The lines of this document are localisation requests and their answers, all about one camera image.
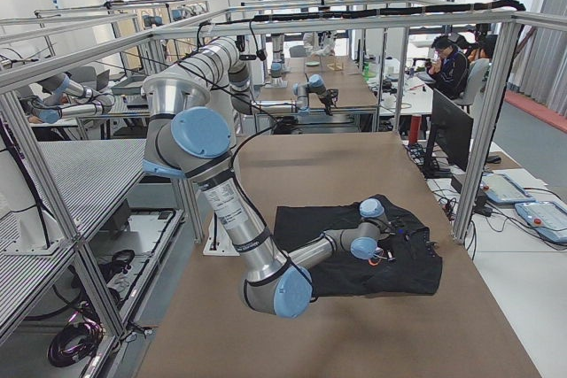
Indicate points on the seated person dark jacket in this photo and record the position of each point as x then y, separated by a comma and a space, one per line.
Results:
450, 71

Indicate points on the aluminium frame striped table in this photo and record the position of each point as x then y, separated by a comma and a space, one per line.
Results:
82, 185

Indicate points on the blue grey teach pendant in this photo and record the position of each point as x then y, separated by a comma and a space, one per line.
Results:
500, 189

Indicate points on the aluminium cage frame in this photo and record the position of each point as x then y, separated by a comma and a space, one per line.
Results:
248, 25

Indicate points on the red thermos bottle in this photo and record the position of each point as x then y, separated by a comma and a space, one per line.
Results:
415, 124

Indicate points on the black printed t-shirt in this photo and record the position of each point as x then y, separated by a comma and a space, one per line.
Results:
409, 263

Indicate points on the black computer monitor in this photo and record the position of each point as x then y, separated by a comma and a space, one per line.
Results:
451, 129

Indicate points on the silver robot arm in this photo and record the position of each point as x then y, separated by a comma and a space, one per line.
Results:
187, 140
298, 100

